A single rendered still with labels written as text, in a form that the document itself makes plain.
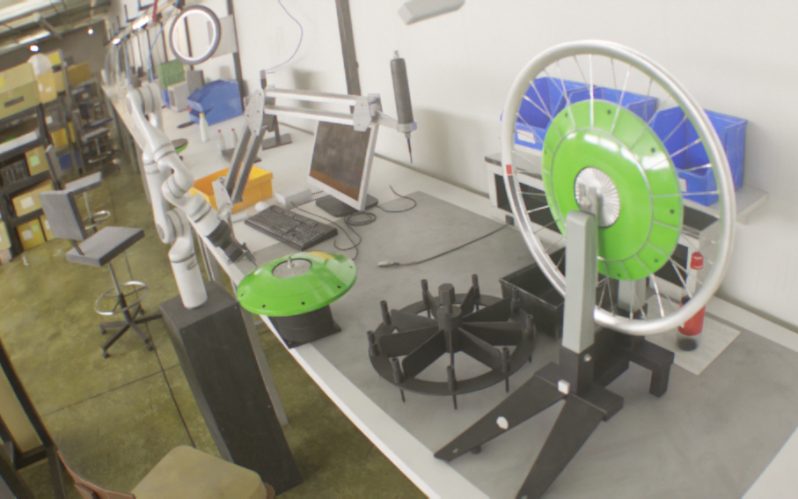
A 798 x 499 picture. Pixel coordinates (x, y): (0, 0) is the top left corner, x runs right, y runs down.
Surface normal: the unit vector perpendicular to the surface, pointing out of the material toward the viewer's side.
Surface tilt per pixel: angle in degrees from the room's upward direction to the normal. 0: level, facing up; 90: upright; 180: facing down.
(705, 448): 0
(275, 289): 14
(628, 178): 84
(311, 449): 0
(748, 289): 90
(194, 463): 0
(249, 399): 90
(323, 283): 21
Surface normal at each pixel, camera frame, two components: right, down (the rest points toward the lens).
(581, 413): -0.37, -0.75
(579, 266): -0.80, 0.29
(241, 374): 0.64, 0.25
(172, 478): -0.13, -0.90
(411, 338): 0.14, 0.45
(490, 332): -0.20, 0.49
